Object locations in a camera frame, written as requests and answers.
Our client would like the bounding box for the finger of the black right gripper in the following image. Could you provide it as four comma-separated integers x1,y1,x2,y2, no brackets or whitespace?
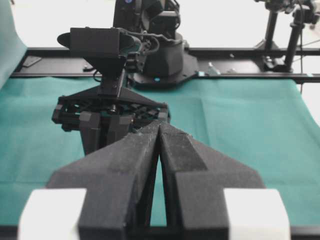
107,114,135,145
79,111,101,155

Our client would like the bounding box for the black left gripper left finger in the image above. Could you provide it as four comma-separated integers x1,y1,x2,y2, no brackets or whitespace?
46,121,160,240

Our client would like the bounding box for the black camera stand post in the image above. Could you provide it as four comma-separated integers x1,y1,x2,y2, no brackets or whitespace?
254,0,283,51

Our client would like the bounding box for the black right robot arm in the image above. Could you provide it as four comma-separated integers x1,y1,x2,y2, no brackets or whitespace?
52,0,198,155

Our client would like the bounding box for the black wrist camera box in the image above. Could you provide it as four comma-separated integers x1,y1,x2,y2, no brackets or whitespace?
57,27,142,77

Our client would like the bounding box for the black aluminium rail frame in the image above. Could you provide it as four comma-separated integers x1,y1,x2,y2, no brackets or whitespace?
11,47,320,88

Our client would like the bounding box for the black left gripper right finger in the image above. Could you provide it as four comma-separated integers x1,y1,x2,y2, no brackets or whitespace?
158,123,266,240

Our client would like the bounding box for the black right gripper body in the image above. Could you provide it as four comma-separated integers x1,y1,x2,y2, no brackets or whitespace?
51,86,171,132

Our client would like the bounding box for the green table cloth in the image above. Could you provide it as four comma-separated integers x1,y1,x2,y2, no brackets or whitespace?
0,0,320,226

